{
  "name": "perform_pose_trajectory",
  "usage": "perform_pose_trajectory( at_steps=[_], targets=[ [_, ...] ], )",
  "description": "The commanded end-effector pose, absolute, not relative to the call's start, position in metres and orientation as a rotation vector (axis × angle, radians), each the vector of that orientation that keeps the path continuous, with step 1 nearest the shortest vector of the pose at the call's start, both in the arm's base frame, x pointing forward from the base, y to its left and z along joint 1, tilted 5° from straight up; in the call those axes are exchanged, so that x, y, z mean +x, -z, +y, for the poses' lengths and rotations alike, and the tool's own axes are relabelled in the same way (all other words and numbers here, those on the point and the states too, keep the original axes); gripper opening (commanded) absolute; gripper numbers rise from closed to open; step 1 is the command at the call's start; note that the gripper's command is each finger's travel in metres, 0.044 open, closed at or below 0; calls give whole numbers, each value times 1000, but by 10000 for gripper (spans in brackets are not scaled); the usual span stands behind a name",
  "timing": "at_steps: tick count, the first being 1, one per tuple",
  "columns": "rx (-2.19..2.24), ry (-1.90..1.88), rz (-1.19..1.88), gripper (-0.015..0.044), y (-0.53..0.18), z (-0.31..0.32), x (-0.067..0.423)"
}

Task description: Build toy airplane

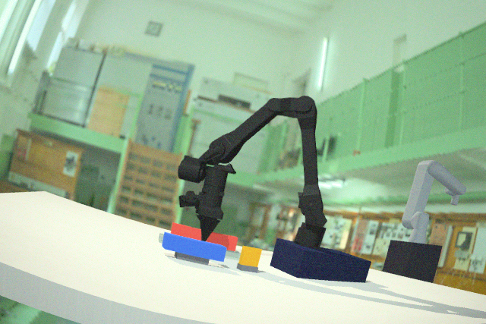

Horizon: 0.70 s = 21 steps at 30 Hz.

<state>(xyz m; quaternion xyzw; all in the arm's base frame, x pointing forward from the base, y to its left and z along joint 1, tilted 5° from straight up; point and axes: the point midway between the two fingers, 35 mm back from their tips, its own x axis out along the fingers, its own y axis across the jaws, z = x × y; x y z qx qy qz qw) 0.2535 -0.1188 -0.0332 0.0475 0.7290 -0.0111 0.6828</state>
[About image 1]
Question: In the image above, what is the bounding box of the yellow block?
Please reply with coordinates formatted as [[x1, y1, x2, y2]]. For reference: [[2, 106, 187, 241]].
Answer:
[[238, 246, 262, 267]]

